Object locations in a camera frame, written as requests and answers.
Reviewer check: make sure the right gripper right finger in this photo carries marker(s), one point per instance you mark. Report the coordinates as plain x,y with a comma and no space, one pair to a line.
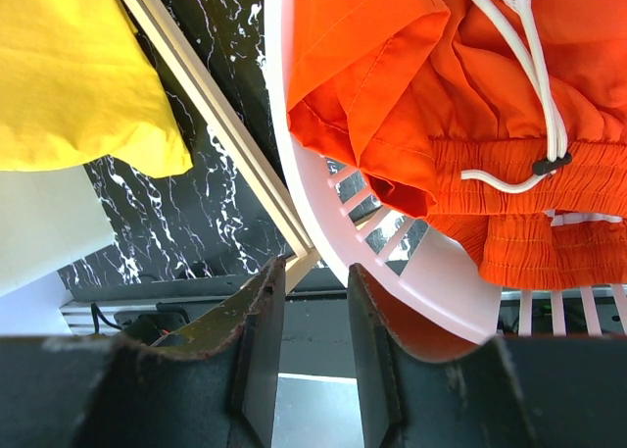
422,386

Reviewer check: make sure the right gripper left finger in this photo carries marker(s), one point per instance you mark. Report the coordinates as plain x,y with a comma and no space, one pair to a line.
210,383

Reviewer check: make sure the orange shorts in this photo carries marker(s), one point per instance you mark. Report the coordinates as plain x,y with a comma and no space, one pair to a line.
502,123

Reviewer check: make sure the yellow shorts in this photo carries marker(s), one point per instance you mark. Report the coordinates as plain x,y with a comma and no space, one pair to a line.
76,86

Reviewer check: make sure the white laundry basket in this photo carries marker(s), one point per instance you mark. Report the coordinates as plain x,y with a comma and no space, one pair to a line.
439,281

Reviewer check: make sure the white storage bin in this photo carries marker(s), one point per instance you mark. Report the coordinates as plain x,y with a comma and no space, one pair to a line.
48,221

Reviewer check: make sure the wooden clothes rack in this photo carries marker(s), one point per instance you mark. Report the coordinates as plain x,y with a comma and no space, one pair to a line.
234,137

